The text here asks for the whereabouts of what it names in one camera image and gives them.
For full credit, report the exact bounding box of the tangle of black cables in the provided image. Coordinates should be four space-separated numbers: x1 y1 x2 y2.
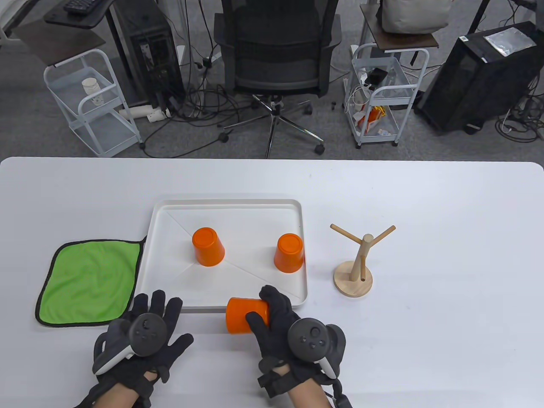
142 64 255 158
495 76 544 143

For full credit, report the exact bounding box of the black forearm sensor box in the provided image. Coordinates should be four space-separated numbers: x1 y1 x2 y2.
329 379 354 408

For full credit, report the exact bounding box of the person's left hand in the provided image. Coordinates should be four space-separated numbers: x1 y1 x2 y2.
91 290 194 400

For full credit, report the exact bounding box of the silver foil bag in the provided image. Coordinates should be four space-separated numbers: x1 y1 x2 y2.
484 26 537 57

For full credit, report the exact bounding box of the beige fabric bag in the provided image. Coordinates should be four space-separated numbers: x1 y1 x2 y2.
376 0 451 34

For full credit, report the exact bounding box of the person's left forearm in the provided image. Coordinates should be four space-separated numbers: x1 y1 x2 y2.
81 370 153 408

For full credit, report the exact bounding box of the white plastic tray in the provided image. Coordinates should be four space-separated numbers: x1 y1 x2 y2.
134 199 308 314

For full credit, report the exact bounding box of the dark wooden side table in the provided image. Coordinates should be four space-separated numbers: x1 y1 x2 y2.
360 3 439 54
12 19 107 68

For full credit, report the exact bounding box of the white rolling cart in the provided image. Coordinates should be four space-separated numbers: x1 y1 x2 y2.
43 48 146 158
343 43 430 148

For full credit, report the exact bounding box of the grey and white left controller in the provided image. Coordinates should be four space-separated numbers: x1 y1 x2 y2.
93 313 168 375

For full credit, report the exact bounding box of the wooden cup rack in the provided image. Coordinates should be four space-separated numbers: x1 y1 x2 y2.
330 224 397 298

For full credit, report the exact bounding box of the black office chair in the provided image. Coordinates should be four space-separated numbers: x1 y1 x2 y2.
213 0 343 159

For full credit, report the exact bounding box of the black computer tower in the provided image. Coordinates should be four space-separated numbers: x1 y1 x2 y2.
414 21 544 135
105 0 186 109

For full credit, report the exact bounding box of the white tube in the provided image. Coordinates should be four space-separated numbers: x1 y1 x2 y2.
118 105 170 124

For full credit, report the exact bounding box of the black keyboard shelf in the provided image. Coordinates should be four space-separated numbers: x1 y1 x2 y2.
45 0 115 29

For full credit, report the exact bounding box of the green hand towel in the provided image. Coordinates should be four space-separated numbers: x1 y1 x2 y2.
35 239 147 328

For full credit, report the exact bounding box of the orange plastic cup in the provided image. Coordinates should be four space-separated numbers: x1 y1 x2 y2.
225 297 271 334
274 233 305 273
192 227 225 267

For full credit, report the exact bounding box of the black keyboard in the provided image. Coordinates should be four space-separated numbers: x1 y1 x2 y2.
64 0 99 15

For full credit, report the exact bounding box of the orange snack packet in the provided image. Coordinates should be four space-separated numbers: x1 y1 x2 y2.
357 106 386 133

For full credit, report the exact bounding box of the black desk leg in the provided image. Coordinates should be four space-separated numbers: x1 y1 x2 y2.
467 0 496 35

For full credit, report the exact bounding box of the person's right hand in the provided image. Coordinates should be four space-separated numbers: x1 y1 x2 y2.
246 285 347 398

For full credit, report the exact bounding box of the grey and white right controller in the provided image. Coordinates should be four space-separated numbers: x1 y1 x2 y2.
288 319 346 380

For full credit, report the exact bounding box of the grey and white controller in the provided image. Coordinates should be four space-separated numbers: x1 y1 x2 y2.
93 313 168 375
288 319 346 380

